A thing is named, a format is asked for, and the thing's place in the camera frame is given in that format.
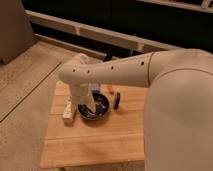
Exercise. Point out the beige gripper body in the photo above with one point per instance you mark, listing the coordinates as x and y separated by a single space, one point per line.
81 94

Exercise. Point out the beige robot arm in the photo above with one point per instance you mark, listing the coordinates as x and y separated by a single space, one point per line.
178 109

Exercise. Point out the white eraser block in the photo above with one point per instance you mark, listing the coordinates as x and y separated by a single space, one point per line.
69 112

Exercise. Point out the small blue-grey object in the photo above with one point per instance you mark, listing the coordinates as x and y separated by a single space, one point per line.
95 87

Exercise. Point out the dark round bowl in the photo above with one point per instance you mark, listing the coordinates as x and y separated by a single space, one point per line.
101 108

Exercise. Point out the orange small object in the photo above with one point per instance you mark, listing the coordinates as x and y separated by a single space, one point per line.
110 89

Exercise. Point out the wooden table board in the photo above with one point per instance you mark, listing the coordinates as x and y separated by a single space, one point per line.
115 138

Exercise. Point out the beige cabinet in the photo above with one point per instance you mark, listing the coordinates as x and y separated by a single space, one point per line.
16 33

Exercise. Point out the wooden rail shelf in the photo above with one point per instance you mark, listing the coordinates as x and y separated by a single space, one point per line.
99 34

